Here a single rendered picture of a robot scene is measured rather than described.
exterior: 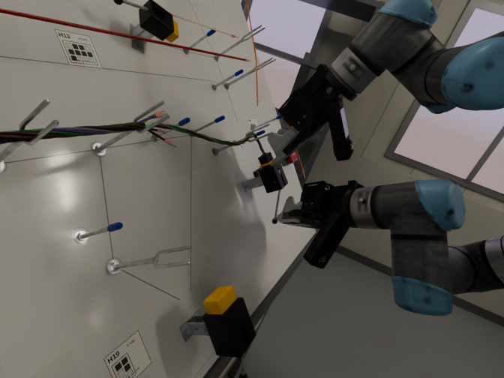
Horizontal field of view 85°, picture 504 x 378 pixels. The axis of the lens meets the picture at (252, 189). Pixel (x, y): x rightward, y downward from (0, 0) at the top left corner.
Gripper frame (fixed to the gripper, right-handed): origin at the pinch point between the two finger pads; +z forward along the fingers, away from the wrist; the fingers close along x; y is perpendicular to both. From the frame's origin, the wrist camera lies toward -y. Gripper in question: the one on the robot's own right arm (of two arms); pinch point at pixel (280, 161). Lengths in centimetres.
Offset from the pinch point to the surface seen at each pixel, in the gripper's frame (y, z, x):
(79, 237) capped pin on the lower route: 7.5, 7.0, 39.2
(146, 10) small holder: 30.1, -9.5, 17.7
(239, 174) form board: 4.5, 9.0, 1.8
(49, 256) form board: 7.3, 7.8, 42.5
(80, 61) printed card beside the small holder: 27.7, -1.5, 27.9
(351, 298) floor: -101, 91, -121
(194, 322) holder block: -10.4, 13.7, 31.3
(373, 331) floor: -117, 83, -101
